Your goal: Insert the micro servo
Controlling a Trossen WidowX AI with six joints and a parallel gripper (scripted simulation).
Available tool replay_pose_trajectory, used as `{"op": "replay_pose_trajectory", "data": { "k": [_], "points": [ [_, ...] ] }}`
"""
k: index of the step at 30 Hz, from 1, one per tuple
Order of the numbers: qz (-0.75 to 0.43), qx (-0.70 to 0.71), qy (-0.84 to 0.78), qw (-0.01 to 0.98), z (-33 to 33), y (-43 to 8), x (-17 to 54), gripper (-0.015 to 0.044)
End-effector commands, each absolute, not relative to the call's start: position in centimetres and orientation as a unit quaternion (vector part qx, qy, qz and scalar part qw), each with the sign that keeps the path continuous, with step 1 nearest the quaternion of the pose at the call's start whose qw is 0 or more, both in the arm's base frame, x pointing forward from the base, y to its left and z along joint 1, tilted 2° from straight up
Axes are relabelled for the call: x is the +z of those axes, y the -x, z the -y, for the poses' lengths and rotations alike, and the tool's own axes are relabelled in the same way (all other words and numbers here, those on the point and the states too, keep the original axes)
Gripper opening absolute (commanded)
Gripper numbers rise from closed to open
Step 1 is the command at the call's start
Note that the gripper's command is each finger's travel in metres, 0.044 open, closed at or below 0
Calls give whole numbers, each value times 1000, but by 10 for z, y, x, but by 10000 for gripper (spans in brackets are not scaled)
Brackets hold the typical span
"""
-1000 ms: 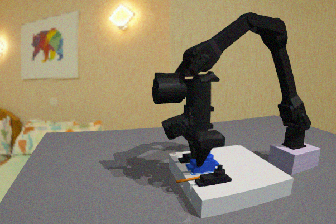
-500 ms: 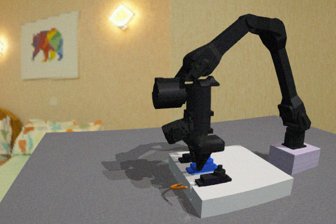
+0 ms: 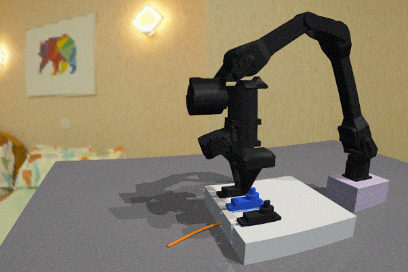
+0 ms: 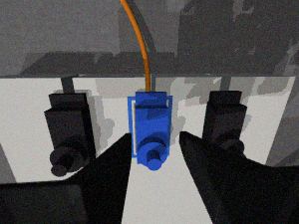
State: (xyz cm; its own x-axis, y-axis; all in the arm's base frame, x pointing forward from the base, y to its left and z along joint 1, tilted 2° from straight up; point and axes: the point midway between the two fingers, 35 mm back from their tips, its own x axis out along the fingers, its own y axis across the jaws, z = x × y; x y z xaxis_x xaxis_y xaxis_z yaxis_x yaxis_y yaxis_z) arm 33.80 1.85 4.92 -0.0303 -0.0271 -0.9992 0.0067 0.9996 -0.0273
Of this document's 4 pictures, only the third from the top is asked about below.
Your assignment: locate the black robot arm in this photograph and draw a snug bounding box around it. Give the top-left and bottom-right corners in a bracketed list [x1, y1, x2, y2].
[186, 12, 378, 182]

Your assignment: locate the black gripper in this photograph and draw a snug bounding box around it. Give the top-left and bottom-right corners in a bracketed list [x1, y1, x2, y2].
[222, 113, 275, 195]

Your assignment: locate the blue micro servo with orange cable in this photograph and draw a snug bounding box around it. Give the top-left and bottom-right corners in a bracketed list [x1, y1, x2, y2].
[167, 187, 264, 247]

